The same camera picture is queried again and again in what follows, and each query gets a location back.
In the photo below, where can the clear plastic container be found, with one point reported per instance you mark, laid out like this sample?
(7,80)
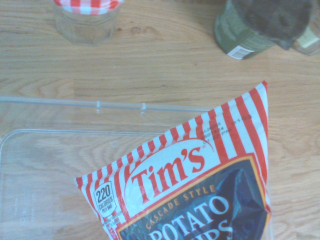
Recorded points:
(50,162)

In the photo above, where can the small glass jar pale label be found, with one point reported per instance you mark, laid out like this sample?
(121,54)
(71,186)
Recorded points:
(308,41)

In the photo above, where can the red striped potato chip bag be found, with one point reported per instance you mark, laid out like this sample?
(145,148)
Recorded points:
(175,180)

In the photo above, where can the green tin can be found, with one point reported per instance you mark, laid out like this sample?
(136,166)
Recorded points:
(240,32)

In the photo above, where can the glass jar with checkered lid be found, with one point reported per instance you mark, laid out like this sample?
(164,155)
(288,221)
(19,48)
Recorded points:
(85,22)

